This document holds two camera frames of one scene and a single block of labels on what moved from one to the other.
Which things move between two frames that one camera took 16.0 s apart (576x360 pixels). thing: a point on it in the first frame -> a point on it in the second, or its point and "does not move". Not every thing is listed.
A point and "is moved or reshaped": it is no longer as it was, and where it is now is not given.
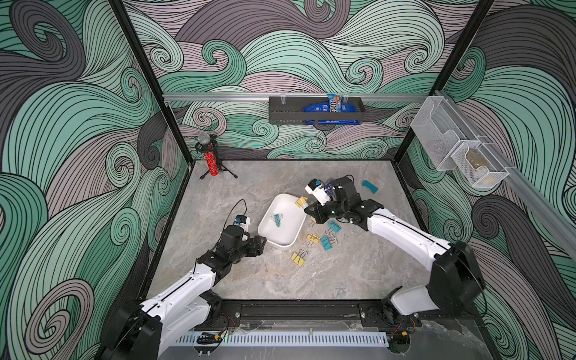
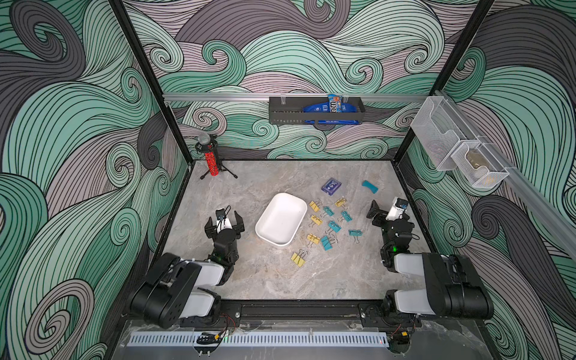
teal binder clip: (326, 244) does not move
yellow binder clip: (313, 238) does not move
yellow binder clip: (300, 202) is moved or reshaped
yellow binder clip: (298, 259) does not move
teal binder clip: (334, 226) does not move
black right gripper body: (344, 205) -> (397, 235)
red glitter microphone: (212, 165) does not move
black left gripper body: (249, 248) -> (233, 233)
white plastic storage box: (282, 222) does not move
